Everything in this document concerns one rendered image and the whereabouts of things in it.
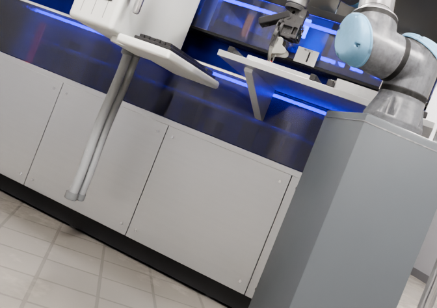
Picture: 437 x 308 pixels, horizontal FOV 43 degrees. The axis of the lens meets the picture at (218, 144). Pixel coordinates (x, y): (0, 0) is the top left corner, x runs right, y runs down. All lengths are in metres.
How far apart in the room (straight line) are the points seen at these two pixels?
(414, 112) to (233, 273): 1.06
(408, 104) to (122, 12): 0.95
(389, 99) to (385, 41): 0.14
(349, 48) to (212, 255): 1.13
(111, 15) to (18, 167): 1.04
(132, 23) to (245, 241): 0.91
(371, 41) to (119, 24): 0.86
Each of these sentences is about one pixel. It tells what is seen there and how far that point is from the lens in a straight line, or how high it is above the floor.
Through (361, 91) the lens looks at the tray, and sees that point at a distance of 1.72.
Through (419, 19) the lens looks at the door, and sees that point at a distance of 2.17.
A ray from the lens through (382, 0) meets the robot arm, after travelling 1.42.
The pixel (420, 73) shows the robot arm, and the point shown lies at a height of 0.93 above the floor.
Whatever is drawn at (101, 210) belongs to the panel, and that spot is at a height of 0.14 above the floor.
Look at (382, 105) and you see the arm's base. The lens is 1.38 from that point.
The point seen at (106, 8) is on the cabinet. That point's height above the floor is 0.86.
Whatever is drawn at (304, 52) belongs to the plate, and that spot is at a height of 1.03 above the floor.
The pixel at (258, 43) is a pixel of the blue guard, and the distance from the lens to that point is 2.21.
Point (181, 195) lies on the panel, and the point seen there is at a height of 0.33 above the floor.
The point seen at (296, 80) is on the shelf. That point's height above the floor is 0.86.
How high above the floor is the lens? 0.63
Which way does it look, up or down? 1 degrees down
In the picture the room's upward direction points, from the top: 22 degrees clockwise
